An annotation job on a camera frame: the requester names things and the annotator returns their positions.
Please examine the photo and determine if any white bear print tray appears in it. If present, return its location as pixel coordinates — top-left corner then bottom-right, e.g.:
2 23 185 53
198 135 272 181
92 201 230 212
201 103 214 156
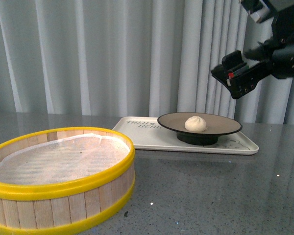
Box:
113 117 259 155

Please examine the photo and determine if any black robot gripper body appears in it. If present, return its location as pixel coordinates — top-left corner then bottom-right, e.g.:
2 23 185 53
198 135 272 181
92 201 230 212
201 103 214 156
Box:
210 38 294 100

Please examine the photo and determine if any beige plate with black rim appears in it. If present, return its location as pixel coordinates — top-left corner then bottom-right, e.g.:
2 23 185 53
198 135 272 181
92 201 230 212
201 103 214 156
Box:
157 112 242 145

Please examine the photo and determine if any white steamed bun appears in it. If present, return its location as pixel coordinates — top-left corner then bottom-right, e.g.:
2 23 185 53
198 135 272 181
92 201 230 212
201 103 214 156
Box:
184 116 207 132

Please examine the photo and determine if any white steamer cloth liner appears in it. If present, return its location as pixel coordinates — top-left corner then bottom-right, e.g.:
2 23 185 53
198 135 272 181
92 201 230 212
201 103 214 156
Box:
0 133 130 185

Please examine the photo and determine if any grey pleated curtain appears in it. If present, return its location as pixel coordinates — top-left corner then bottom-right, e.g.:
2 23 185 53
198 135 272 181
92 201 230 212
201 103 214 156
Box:
0 0 294 124

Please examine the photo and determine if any yellow rimmed wooden steamer basket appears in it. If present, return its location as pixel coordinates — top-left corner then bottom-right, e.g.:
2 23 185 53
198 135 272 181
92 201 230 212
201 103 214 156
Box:
0 127 135 235

